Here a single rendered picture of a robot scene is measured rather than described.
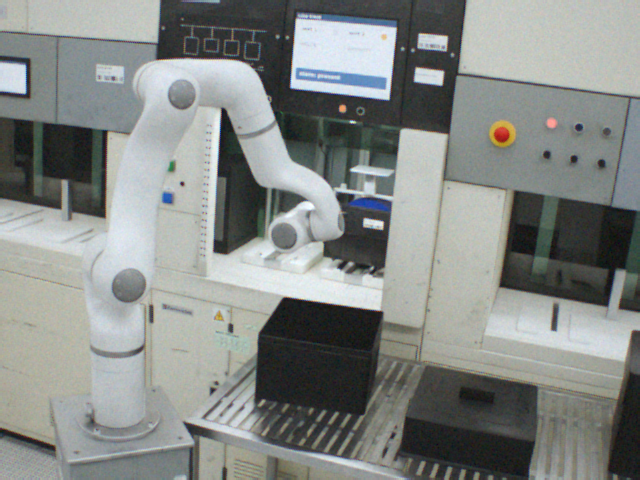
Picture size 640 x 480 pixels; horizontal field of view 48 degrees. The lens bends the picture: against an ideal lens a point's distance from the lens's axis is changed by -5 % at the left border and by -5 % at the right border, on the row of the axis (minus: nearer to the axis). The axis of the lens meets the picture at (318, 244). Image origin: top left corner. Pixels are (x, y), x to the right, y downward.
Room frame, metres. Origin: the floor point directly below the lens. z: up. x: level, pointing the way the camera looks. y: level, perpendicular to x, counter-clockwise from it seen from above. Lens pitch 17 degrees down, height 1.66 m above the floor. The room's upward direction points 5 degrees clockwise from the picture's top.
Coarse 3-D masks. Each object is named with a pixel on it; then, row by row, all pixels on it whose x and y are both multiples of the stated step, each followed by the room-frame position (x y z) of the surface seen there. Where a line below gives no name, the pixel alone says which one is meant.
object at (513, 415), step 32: (448, 384) 1.60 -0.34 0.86; (480, 384) 1.61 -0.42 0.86; (512, 384) 1.63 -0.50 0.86; (416, 416) 1.44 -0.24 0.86; (448, 416) 1.45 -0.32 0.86; (480, 416) 1.45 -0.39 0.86; (512, 416) 1.46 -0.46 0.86; (416, 448) 1.42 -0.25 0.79; (448, 448) 1.40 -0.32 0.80; (480, 448) 1.39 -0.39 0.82; (512, 448) 1.37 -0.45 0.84
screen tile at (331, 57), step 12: (300, 24) 2.09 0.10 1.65; (312, 24) 2.08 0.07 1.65; (300, 36) 2.09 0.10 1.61; (312, 36) 2.08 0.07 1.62; (324, 36) 2.07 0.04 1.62; (300, 48) 2.09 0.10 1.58; (312, 48) 2.08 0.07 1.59; (336, 48) 2.06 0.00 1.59; (300, 60) 2.09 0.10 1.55; (312, 60) 2.08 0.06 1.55; (324, 60) 2.07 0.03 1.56; (336, 60) 2.06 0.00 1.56
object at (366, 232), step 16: (368, 176) 2.31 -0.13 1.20; (336, 192) 2.35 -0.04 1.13; (352, 192) 2.34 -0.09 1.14; (368, 192) 2.31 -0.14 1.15; (352, 208) 2.24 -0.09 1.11; (368, 208) 2.23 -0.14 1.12; (352, 224) 2.24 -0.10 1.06; (368, 224) 2.22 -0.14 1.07; (384, 224) 2.21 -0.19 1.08; (336, 240) 2.25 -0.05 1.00; (352, 240) 2.24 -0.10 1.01; (368, 240) 2.22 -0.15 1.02; (384, 240) 2.21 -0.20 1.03; (336, 256) 2.25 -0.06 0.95; (352, 256) 2.23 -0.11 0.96; (368, 256) 2.22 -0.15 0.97; (384, 256) 2.21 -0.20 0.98
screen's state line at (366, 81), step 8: (296, 72) 2.09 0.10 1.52; (304, 72) 2.08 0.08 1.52; (312, 72) 2.08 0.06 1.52; (320, 72) 2.07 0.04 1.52; (328, 72) 2.06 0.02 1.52; (336, 72) 2.06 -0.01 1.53; (344, 72) 2.05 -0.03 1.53; (312, 80) 2.08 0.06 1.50; (320, 80) 2.07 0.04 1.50; (328, 80) 2.06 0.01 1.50; (336, 80) 2.06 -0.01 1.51; (344, 80) 2.05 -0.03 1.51; (352, 80) 2.04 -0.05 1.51; (360, 80) 2.04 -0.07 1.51; (368, 80) 2.03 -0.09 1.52; (376, 80) 2.02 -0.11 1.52; (384, 80) 2.02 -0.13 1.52; (376, 88) 2.02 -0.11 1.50; (384, 88) 2.02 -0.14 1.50
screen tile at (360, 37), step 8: (352, 32) 2.05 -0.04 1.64; (360, 32) 2.04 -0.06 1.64; (368, 32) 2.03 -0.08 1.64; (376, 32) 2.03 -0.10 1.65; (384, 32) 2.02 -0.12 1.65; (352, 40) 2.05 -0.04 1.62; (360, 40) 2.04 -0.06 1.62; (368, 40) 2.03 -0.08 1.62; (376, 40) 2.03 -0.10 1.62; (384, 48) 2.02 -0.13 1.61; (344, 56) 2.05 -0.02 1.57; (352, 56) 2.04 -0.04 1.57; (360, 56) 2.04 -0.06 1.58; (368, 56) 2.03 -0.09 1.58; (376, 56) 2.02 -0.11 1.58; (384, 56) 2.02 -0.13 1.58; (344, 64) 2.05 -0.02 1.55; (352, 64) 2.04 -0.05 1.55; (360, 64) 2.04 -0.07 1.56; (368, 64) 2.03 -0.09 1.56; (376, 64) 2.02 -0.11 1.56; (384, 64) 2.02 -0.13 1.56; (384, 72) 2.02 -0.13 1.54
